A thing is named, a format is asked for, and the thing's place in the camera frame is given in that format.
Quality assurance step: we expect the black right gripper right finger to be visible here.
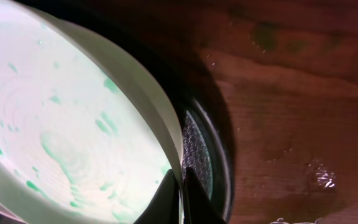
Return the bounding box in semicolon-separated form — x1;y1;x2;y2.
183;167;226;224

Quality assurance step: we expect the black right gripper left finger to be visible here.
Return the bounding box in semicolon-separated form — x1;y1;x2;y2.
134;169;180;224

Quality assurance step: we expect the white plate top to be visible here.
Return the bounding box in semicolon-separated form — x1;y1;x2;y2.
0;1;183;223

